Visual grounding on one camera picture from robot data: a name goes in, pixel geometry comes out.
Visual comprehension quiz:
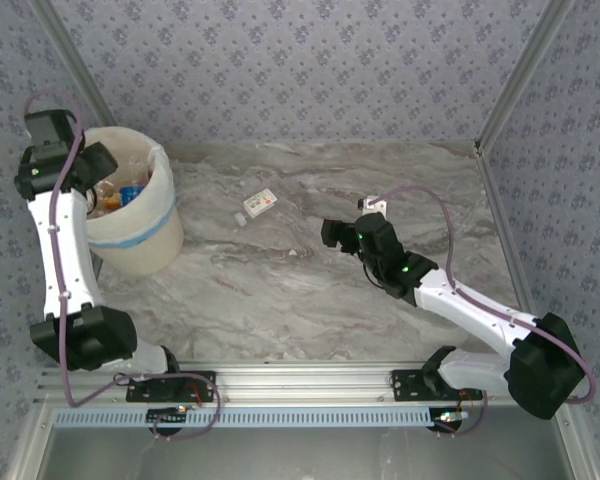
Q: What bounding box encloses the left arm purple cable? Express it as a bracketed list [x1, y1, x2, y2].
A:
[23, 88, 222, 441]

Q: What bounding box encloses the small circuit board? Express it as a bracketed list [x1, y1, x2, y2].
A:
[146, 405, 189, 424]
[432, 409, 470, 427]

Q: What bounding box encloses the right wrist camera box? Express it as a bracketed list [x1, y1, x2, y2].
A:
[357, 196, 389, 217]

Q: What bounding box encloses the clear plastic cup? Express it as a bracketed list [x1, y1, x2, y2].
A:
[114, 155, 154, 187]

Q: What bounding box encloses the grey slotted cable duct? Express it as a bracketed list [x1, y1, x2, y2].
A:
[53, 406, 444, 430]

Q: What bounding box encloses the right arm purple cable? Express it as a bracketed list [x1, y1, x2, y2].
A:
[374, 185, 597, 437]

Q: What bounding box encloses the aluminium frame post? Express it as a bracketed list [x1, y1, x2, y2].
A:
[29, 0, 116, 129]
[474, 0, 577, 154]

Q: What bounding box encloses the white carton red print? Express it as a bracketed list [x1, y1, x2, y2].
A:
[242, 188, 279, 219]

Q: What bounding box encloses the blue label clear bottle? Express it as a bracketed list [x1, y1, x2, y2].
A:
[119, 185, 146, 207]

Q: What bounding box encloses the white ribbed plastic bin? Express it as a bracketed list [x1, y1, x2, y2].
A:
[83, 127, 185, 277]

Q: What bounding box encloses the grey metal panel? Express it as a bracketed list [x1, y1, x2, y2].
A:
[9, 404, 596, 480]

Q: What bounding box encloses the aluminium table edge rail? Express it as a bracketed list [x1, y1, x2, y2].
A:
[474, 142, 554, 364]

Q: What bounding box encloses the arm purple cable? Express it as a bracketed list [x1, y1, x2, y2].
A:
[374, 185, 597, 437]
[23, 88, 222, 441]

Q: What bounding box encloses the aluminium mounting rail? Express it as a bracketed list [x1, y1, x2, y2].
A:
[34, 363, 579, 405]

